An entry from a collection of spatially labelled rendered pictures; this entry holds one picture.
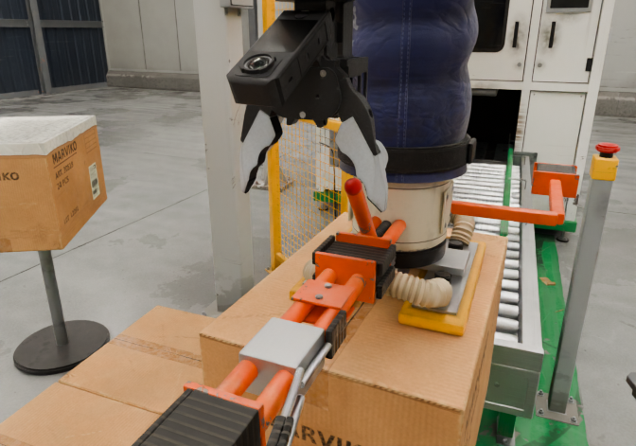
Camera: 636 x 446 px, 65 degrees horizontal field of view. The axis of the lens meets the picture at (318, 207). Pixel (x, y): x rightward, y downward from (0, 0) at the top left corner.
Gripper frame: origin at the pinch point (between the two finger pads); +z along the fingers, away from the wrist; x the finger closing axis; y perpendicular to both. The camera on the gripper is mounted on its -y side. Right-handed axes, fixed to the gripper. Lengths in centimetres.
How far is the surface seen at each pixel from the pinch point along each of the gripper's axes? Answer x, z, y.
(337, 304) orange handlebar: -1.9, 12.6, 3.7
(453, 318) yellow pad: -12.3, 24.9, 26.3
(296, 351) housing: -1.6, 12.4, -6.1
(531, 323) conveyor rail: -27, 62, 95
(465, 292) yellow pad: -12.7, 24.9, 35.3
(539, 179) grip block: -22, 13, 68
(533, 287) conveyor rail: -27, 62, 118
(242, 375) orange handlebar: 1.9, 13.2, -10.2
